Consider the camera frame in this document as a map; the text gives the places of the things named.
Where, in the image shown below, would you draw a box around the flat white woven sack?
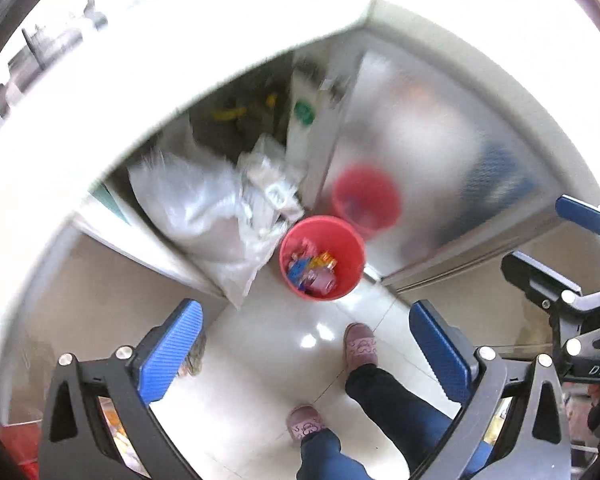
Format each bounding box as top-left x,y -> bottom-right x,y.
190,220 -> 291,311

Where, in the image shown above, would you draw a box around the orange snack packet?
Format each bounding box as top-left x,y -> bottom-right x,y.
307,251 -> 339,272

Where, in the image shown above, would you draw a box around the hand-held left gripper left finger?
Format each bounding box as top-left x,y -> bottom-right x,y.
39,298 -> 204,480

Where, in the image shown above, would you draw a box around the pink wrapper packet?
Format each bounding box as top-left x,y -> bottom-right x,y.
304,269 -> 335,294

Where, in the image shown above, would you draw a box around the white bottle green label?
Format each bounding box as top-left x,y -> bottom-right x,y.
286,62 -> 342,206

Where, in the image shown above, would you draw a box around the silver patterned cabinet door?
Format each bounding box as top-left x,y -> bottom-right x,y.
320,50 -> 600,292

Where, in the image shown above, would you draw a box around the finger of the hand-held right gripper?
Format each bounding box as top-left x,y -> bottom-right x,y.
500,251 -> 584,309
555,195 -> 600,256

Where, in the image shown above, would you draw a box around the red plastic bag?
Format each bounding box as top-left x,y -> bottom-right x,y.
0,422 -> 43,480

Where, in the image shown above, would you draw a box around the filled white woven sack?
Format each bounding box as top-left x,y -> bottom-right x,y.
127,152 -> 247,262

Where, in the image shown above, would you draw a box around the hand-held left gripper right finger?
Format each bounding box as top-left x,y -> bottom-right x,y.
409,299 -> 573,480

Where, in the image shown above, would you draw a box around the pink patterned slipper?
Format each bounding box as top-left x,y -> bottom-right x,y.
343,323 -> 380,369
286,406 -> 329,444

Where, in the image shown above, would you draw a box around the glossy beige cabinet door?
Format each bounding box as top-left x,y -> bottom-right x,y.
0,232 -> 222,411

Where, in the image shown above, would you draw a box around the crumpled white plastic bags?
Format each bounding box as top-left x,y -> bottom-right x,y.
237,132 -> 307,227

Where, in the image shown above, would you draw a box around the white packaging with handle hole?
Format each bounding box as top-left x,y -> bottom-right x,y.
264,181 -> 294,209

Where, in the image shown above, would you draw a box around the red plastic bucket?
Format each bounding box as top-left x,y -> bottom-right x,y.
279,215 -> 367,302

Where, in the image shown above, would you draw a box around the yellow hose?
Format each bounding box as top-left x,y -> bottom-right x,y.
211,91 -> 281,125

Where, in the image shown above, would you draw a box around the person's right leg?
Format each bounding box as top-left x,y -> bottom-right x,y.
344,364 -> 493,478

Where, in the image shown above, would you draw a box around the white cabinet panel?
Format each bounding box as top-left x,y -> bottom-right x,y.
72,180 -> 228,302

